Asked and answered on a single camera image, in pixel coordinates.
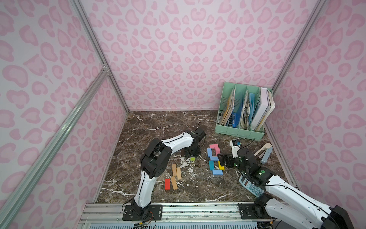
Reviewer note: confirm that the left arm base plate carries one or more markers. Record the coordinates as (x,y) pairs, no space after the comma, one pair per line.
(134,213)

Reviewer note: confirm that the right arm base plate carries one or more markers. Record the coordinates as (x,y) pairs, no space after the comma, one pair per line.
(252,211)

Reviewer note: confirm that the beige blue stapler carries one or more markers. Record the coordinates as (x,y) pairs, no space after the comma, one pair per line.
(264,153)

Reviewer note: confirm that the wooden block upright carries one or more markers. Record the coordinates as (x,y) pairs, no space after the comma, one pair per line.
(174,170)

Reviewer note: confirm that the pink block top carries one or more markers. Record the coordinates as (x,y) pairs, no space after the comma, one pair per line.
(213,146)

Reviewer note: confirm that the yellow block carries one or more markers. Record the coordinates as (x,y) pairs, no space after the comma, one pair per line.
(220,166)

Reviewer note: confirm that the light blue calculator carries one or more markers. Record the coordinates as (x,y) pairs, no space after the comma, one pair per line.
(255,190)

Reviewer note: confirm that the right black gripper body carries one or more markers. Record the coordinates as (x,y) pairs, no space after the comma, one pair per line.
(226,160)

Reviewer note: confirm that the white binder folder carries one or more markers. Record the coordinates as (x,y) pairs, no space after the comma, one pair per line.
(261,108)

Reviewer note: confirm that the aluminium mounting rail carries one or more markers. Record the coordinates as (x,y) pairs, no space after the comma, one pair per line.
(212,215)

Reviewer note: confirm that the teal block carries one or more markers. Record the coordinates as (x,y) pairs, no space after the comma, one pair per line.
(211,165)

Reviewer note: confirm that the green desktop file organizer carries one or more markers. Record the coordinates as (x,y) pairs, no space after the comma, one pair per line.
(249,94)

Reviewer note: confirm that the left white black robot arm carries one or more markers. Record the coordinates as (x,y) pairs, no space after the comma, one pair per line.
(155,160)

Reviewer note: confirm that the blue mesh folder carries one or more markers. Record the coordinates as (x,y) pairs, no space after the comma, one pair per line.
(237,113)

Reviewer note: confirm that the wooden block bottom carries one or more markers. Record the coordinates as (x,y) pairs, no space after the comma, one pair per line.
(174,183)

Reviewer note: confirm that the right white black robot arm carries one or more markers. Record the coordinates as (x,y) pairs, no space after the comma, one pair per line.
(282,201)

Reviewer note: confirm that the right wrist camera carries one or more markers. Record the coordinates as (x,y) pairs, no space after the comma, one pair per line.
(235,146)

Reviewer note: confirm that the red block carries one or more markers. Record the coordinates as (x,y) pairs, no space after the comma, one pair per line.
(167,184)

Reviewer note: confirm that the pink block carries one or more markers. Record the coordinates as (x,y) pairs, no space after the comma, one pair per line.
(217,151)
(213,146)

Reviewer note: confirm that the wooden block tilted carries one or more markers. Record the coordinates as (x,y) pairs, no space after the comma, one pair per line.
(179,174)

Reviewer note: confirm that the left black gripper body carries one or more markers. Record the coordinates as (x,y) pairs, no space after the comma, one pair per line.
(191,150)

